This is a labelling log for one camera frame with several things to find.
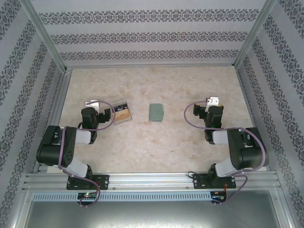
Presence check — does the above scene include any green leather card holder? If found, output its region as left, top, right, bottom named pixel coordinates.
left=148, top=103, right=164, bottom=123

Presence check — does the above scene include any stack of gold cards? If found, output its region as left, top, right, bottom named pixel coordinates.
left=114, top=110, right=131, bottom=121

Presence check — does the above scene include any stack of black cards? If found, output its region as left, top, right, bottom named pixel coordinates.
left=113, top=102, right=128, bottom=112

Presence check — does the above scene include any clear acrylic card box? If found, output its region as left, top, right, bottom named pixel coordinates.
left=109, top=97, right=133, bottom=126

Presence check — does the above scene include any grey metal sheet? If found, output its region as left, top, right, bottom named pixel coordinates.
left=22, top=190, right=289, bottom=228

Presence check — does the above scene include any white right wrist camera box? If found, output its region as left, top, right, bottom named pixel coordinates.
left=205, top=96, right=219, bottom=112

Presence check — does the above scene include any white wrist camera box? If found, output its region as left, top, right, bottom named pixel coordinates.
left=205, top=96, right=219, bottom=112
left=85, top=99, right=100, bottom=112

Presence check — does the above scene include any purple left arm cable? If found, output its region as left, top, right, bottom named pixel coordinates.
left=57, top=100, right=116, bottom=209

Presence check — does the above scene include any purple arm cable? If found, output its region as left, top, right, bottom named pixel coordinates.
left=184, top=99, right=266, bottom=207
left=57, top=100, right=116, bottom=209

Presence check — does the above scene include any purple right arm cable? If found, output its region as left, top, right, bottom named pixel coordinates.
left=184, top=99, right=266, bottom=207

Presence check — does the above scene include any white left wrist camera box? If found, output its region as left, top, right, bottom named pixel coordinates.
left=85, top=99, right=100, bottom=112

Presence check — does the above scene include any aluminium side frame rail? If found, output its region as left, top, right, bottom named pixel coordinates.
left=32, top=68, right=73, bottom=174
left=235, top=66, right=270, bottom=173

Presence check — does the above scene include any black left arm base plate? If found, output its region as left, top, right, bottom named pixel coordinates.
left=66, top=174, right=110, bottom=190

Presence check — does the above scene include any aluminium back frame rail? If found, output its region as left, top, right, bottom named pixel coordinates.
left=65, top=64, right=237, bottom=70

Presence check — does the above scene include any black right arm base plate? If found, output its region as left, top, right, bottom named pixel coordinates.
left=192, top=172, right=237, bottom=190

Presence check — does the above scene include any aluminium mounting rail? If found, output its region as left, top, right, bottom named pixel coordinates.
left=22, top=172, right=280, bottom=190

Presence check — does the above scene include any aluminium frame post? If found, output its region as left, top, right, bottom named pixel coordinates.
left=234, top=0, right=278, bottom=68
left=23, top=0, right=72, bottom=73

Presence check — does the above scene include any slotted grey cable duct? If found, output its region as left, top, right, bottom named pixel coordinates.
left=32, top=191, right=212, bottom=201

